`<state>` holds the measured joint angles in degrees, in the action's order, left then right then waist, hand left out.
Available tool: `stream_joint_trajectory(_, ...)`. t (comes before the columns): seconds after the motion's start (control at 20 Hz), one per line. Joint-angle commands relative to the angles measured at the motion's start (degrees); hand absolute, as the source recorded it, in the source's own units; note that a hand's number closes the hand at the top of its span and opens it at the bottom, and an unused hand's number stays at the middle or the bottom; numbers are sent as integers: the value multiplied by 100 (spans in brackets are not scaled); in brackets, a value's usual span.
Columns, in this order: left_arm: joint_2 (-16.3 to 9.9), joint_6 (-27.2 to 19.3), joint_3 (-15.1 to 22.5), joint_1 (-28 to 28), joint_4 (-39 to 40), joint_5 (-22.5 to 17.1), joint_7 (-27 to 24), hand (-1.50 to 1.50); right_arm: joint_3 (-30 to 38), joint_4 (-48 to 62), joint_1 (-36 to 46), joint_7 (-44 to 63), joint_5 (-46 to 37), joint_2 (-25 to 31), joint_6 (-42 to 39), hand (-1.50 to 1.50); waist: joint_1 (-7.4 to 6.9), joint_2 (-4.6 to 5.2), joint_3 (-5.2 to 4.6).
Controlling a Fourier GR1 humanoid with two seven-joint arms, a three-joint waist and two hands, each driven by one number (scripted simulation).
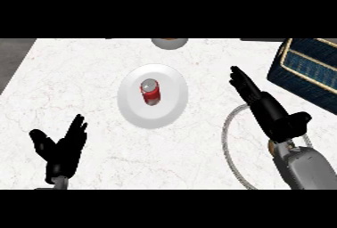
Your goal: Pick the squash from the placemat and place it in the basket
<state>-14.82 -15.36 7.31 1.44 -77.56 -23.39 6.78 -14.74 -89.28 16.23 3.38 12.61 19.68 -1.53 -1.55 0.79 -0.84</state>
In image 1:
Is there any white round placemat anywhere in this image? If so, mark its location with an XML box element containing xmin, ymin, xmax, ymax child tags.
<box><xmin>222</xmin><ymin>103</ymin><xmax>313</xmax><ymax>191</ymax></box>

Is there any white oval plate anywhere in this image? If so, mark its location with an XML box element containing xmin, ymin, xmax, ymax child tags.
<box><xmin>115</xmin><ymin>63</ymin><xmax>189</xmax><ymax>130</ymax></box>

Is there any red can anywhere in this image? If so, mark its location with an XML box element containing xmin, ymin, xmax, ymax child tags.
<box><xmin>139</xmin><ymin>77</ymin><xmax>162</xmax><ymax>106</ymax></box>

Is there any dark blue wicker basket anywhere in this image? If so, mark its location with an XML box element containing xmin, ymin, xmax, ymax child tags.
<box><xmin>266</xmin><ymin>37</ymin><xmax>337</xmax><ymax>116</ymax></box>

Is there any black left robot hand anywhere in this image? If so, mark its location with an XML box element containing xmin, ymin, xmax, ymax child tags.
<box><xmin>28</xmin><ymin>113</ymin><xmax>90</xmax><ymax>185</ymax></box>

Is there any grey round bowl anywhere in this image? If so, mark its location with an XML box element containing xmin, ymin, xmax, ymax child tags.
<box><xmin>151</xmin><ymin>37</ymin><xmax>189</xmax><ymax>51</ymax></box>

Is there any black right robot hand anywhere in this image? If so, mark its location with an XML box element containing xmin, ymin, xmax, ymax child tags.
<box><xmin>228</xmin><ymin>65</ymin><xmax>313</xmax><ymax>144</ymax></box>

